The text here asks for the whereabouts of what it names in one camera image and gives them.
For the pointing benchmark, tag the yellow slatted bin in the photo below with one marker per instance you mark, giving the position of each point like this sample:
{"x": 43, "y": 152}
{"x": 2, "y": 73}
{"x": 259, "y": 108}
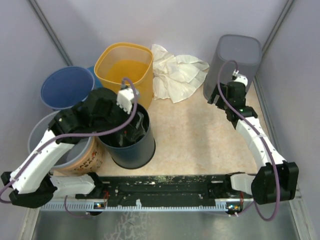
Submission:
{"x": 127, "y": 60}

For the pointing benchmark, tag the right aluminium corner post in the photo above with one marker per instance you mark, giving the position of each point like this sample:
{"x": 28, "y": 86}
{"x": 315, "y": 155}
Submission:
{"x": 283, "y": 14}

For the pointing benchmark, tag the white comb cable duct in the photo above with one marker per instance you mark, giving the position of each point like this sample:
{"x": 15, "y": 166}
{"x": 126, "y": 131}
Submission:
{"x": 221, "y": 205}

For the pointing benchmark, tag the grey translucent round bin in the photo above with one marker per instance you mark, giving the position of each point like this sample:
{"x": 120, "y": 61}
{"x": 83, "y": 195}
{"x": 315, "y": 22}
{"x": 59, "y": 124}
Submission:
{"x": 70, "y": 157}

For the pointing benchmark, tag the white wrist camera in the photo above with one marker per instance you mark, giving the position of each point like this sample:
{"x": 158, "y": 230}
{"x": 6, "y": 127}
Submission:
{"x": 125, "y": 99}
{"x": 240, "y": 78}

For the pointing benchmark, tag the dark navy round bin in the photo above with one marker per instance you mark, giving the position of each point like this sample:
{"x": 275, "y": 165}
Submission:
{"x": 137, "y": 155}

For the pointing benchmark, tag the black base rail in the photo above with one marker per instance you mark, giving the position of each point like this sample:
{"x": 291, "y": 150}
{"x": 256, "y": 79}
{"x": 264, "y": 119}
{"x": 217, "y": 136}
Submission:
{"x": 164, "y": 191}

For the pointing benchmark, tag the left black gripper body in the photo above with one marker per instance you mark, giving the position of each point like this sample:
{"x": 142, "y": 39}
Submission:
{"x": 118, "y": 116}

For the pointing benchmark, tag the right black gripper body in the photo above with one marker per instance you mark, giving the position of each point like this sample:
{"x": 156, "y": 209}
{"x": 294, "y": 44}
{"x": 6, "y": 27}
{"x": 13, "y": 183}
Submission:
{"x": 221, "y": 103}

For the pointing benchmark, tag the tan printed paper bucket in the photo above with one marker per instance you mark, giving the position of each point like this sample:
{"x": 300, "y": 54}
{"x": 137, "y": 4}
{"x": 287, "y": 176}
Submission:
{"x": 92, "y": 160}

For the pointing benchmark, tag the blue round bin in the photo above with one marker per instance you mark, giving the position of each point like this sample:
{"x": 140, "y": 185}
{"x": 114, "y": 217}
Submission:
{"x": 67, "y": 86}

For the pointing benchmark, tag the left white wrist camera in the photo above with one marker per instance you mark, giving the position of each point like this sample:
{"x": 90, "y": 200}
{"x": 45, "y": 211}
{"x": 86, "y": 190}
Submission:
{"x": 125, "y": 99}

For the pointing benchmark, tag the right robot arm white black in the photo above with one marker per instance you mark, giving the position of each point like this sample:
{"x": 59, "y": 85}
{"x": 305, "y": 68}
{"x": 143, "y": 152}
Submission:
{"x": 276, "y": 178}

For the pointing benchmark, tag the grey slatted bin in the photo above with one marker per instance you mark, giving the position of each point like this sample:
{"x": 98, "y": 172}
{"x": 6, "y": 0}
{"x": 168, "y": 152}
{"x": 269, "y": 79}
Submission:
{"x": 240, "y": 51}

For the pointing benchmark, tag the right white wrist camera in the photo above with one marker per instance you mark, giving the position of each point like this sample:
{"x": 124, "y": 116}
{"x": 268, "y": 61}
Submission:
{"x": 240, "y": 78}

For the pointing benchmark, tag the left aluminium corner post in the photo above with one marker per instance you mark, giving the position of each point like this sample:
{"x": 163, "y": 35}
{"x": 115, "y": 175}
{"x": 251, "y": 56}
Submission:
{"x": 50, "y": 32}

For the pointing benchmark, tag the white crumpled cloth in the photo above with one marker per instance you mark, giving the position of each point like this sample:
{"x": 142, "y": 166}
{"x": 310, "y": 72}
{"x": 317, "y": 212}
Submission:
{"x": 176, "y": 77}

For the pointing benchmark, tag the aluminium corner post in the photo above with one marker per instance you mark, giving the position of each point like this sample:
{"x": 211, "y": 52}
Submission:
{"x": 283, "y": 14}
{"x": 50, "y": 32}

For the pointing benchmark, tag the blue cloth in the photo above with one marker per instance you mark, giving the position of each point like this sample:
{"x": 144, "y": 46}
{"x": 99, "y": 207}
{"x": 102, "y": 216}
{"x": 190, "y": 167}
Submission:
{"x": 91, "y": 69}

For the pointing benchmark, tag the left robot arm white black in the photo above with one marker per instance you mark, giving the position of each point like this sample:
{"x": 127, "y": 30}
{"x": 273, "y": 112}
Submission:
{"x": 102, "y": 113}

